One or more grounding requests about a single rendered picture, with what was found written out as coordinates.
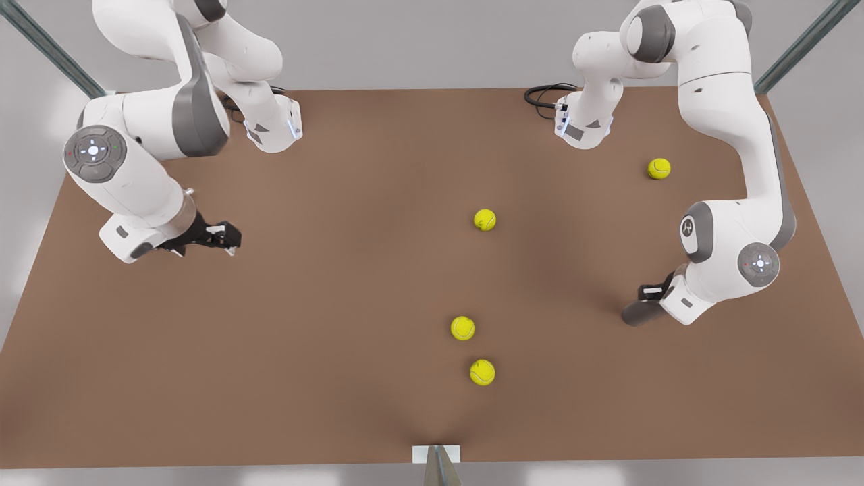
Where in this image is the black cable loop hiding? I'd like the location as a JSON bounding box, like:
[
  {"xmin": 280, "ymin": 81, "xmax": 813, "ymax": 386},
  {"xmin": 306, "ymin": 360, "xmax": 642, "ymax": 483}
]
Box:
[
  {"xmin": 219, "ymin": 86, "xmax": 289, "ymax": 127},
  {"xmin": 524, "ymin": 83, "xmax": 582, "ymax": 122}
]

